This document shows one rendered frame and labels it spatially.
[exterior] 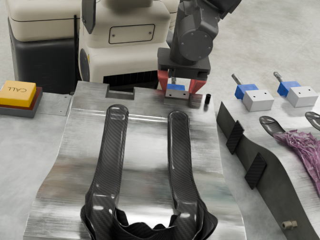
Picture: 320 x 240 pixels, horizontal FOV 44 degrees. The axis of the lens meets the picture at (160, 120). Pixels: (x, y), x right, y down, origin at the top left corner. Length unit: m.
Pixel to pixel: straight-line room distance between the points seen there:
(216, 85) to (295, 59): 0.75
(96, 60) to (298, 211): 0.61
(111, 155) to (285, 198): 0.29
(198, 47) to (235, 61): 2.09
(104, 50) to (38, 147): 0.38
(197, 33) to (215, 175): 0.23
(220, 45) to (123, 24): 1.92
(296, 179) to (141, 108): 0.29
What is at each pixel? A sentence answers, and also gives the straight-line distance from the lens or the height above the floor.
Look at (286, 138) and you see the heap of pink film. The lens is 0.75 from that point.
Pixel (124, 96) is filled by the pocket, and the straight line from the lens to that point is 0.78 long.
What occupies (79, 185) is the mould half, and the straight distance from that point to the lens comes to 0.55.
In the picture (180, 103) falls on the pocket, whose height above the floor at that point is 0.87.
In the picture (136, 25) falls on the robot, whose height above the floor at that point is 0.87.
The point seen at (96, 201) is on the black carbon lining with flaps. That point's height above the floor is 0.92.
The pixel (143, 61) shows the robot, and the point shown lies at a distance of 1.06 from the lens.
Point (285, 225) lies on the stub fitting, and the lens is 0.67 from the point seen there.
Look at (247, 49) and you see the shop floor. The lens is 2.95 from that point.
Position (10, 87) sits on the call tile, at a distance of 0.86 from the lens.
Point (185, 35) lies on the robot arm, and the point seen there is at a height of 1.04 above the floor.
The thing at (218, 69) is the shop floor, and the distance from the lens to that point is 2.62.
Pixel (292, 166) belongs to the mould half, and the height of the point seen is 0.90.
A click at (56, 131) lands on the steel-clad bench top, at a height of 0.80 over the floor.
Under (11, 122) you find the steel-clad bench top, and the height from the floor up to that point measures 0.80.
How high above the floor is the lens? 1.33
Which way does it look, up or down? 39 degrees down
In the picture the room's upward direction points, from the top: 10 degrees clockwise
